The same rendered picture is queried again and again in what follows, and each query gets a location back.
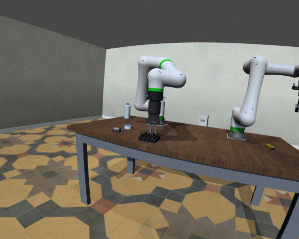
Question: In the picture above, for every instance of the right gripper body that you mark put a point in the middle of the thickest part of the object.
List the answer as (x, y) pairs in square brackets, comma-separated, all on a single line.
[(154, 106)]

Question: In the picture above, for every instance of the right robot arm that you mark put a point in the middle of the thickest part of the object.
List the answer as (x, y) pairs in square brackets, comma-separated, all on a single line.
[(155, 73)]

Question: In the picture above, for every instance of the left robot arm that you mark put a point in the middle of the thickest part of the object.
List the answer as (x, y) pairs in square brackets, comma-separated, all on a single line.
[(256, 67)]

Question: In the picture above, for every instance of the dark grey knob panel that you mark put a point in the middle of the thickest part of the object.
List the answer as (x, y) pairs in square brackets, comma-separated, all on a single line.
[(149, 137)]

